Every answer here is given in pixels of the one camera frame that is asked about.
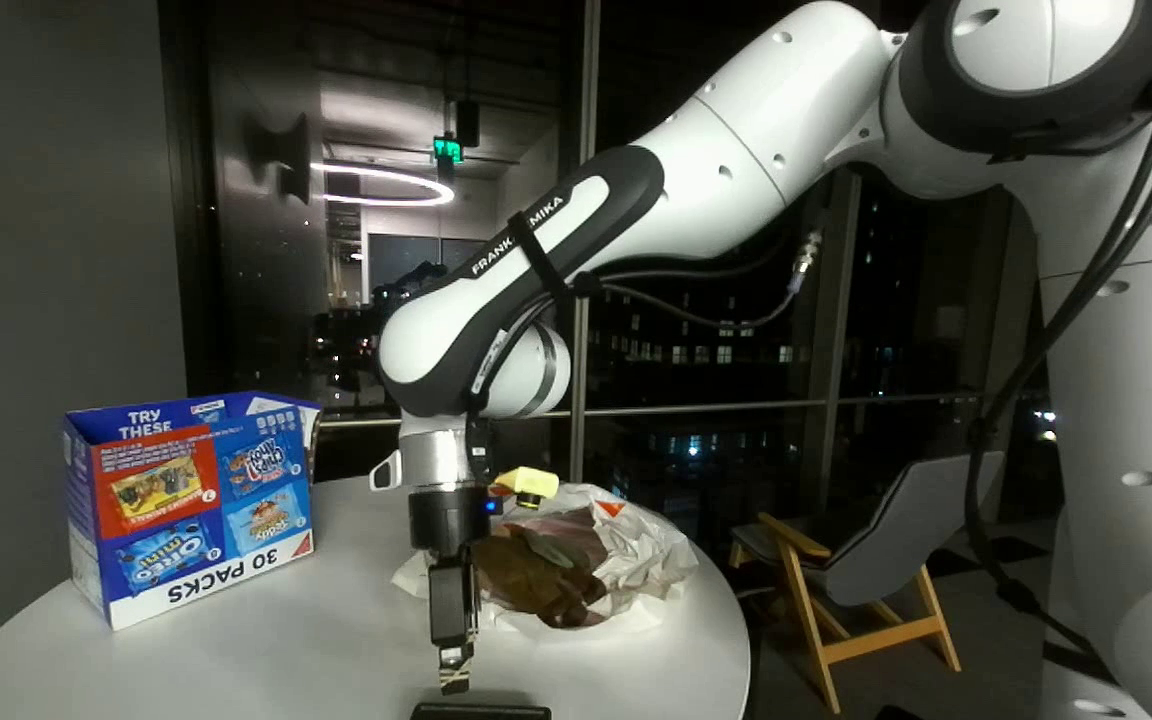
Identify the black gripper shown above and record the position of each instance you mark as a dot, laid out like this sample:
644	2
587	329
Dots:
451	562

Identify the black eraser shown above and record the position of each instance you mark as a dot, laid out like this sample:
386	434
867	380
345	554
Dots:
482	706

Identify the white plastic bag red logo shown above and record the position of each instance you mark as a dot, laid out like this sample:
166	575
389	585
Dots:
641	554

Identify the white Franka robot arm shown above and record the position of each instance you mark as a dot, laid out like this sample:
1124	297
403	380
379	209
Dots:
760	146

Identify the blue snack variety box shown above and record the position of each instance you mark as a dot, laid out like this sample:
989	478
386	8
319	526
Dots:
189	504

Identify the wooden chair grey seat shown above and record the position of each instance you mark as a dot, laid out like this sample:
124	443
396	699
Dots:
897	547

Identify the green exit sign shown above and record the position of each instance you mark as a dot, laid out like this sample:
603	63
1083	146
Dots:
451	150

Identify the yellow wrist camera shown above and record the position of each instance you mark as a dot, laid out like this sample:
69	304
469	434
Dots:
525	484

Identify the white horizontal window rail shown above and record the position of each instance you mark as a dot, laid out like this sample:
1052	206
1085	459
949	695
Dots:
736	404

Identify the white window post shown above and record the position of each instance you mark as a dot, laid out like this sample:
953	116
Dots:
587	82

